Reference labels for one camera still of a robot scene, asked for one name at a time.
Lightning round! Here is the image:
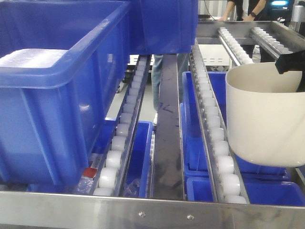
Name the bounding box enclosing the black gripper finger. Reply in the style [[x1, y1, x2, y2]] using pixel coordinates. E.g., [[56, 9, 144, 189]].
[[275, 50, 305, 74], [296, 81, 305, 92]]

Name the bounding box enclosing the white plastic bin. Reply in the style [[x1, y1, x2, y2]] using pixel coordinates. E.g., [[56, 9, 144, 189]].
[[225, 62, 305, 167]]

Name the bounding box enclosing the far roller track right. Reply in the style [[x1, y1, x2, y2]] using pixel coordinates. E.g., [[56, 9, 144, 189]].
[[250, 27, 293, 60]]

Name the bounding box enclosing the far roller track left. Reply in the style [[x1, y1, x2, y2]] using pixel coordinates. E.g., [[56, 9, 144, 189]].
[[218, 27, 254, 66]]

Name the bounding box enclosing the person with black wristwatch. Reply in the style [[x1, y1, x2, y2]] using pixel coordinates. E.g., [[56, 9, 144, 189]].
[[218, 0, 293, 63]]

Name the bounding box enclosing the right white roller track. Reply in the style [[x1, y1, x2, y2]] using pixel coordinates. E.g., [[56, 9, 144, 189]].
[[189, 43, 250, 204]]

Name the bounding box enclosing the white roller track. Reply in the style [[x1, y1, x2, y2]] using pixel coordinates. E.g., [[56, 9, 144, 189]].
[[189, 43, 250, 204], [88, 55, 152, 197]]

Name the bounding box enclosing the blue crate rear centre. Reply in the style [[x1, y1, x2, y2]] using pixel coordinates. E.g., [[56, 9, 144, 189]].
[[129, 0, 198, 54]]

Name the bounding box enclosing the blue crate lower right front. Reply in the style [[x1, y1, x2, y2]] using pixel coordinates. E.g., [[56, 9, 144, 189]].
[[186, 177, 305, 206]]

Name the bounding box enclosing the blue crate lower left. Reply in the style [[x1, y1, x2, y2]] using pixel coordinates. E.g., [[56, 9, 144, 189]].
[[88, 119, 153, 198]]

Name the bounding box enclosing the left white roller track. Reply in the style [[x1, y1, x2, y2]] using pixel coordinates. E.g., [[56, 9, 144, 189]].
[[88, 55, 152, 197]]

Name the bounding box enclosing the red packet under crate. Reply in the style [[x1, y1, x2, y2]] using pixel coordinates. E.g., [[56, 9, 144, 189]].
[[82, 167, 98, 179]]

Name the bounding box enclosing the large blue crate front left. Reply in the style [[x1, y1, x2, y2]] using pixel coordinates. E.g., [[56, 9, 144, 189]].
[[0, 0, 131, 185]]

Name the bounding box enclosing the clear plastic bag in crate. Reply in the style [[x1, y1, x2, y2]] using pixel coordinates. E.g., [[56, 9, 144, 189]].
[[0, 49, 67, 68]]

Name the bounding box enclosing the steel centre divider rail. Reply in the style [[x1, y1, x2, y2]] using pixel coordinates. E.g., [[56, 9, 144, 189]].
[[149, 54, 184, 200]]

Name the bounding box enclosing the steel front frame beam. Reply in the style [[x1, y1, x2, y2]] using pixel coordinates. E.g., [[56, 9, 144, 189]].
[[0, 191, 305, 229]]

